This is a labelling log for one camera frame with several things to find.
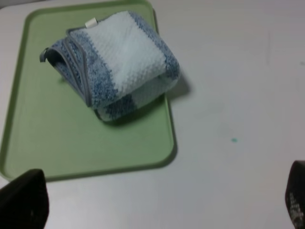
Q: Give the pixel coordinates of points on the blue white striped towel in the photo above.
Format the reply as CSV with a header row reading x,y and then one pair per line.
x,y
116,65

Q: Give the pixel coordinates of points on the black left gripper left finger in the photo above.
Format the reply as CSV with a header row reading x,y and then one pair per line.
x,y
24,202

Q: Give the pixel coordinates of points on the green plastic tray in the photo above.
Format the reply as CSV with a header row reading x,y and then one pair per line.
x,y
49,127

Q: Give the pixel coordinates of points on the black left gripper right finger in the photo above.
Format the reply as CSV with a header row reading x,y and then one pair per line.
x,y
295,194

